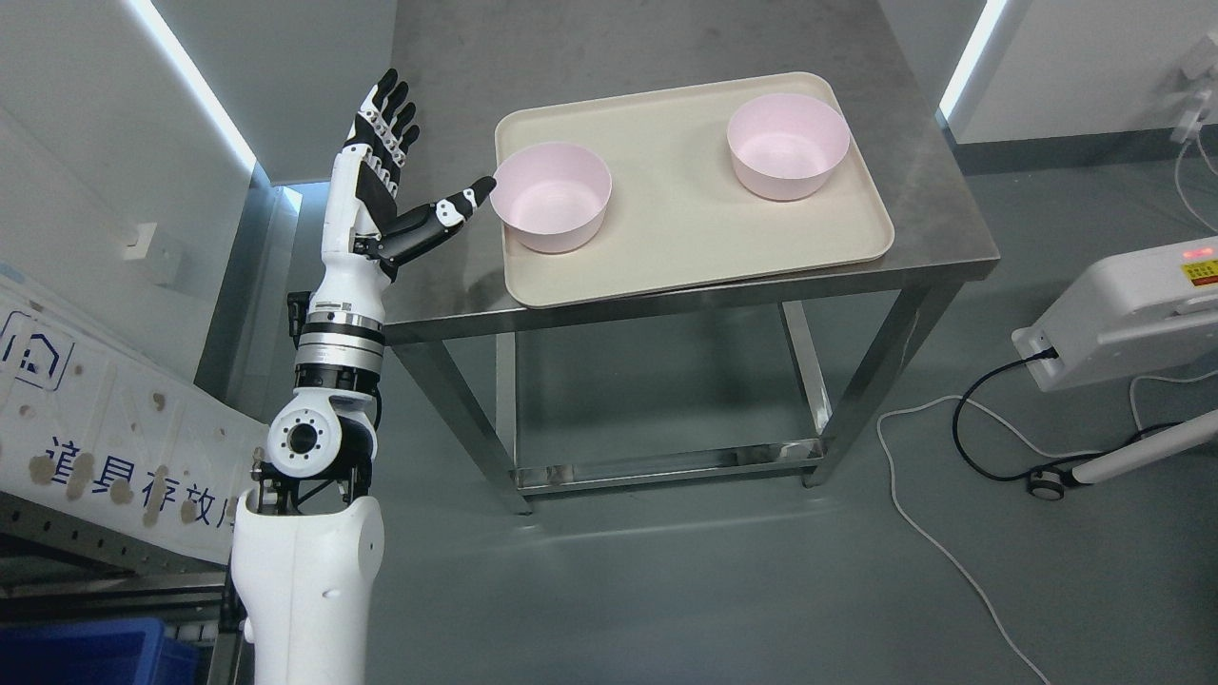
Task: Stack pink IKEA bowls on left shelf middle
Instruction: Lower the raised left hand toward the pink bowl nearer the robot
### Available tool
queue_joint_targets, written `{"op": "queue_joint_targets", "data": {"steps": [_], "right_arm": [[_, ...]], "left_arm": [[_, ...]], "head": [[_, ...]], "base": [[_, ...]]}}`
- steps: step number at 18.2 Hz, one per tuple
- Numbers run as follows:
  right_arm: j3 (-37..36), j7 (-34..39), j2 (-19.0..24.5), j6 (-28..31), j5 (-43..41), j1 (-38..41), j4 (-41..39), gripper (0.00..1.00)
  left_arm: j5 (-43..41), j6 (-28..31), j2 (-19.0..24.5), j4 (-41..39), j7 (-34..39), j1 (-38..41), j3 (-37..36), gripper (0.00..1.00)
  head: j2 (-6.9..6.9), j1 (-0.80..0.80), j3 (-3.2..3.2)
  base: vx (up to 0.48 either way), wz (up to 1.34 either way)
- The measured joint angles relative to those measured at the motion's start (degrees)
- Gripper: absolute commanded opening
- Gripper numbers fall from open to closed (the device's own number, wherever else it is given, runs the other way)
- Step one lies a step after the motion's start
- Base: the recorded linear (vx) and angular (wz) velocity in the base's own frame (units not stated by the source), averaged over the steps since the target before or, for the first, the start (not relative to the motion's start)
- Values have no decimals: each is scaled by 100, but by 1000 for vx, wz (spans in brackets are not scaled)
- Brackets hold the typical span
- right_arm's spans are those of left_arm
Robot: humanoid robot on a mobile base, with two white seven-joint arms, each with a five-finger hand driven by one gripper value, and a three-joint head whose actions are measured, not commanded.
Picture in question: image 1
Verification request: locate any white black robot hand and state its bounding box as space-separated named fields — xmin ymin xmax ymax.
xmin=322 ymin=68 xmax=497 ymax=282

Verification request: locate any pink bowl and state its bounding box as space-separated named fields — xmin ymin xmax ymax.
xmin=726 ymin=91 xmax=853 ymax=201
xmin=490 ymin=143 xmax=614 ymax=255

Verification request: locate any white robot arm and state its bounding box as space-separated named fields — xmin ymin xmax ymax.
xmin=231 ymin=255 xmax=389 ymax=684

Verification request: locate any metal shelf rack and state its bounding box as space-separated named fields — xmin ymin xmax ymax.
xmin=1 ymin=492 xmax=255 ymax=684

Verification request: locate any stainless steel table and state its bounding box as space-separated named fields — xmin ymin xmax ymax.
xmin=386 ymin=1 xmax=1000 ymax=516

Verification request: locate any beige plastic tray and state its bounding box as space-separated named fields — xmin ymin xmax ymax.
xmin=495 ymin=72 xmax=895 ymax=310

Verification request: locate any white sign board with text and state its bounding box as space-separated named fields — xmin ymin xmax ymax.
xmin=1 ymin=267 xmax=266 ymax=563

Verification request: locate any blue bin lower left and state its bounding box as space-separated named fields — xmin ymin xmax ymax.
xmin=1 ymin=618 xmax=200 ymax=684

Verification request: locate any white leg with caster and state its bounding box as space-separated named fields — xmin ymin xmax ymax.
xmin=1027 ymin=410 xmax=1217 ymax=501

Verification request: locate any white machine with warning label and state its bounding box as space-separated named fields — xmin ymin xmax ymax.
xmin=1011 ymin=236 xmax=1217 ymax=392

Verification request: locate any white wall socket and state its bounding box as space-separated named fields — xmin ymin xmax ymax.
xmin=121 ymin=222 xmax=157 ymax=262

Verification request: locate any white floor cable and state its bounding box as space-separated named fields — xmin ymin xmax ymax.
xmin=875 ymin=369 xmax=1218 ymax=685

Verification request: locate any black power cable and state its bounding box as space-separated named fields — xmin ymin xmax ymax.
xmin=952 ymin=347 xmax=1181 ymax=483

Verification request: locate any white wall plug adapter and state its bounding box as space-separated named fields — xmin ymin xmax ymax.
xmin=1169 ymin=28 xmax=1217 ymax=145

